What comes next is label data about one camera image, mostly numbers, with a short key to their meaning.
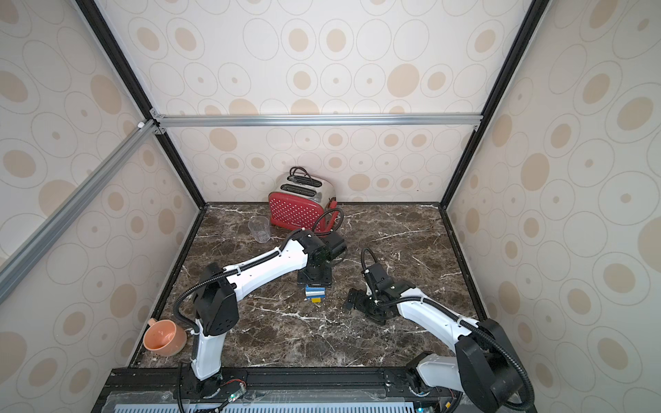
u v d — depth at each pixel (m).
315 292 0.85
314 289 0.82
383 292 0.64
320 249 0.61
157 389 0.73
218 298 0.48
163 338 0.81
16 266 0.51
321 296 0.89
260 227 1.08
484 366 0.41
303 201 0.97
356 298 0.76
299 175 1.05
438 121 0.92
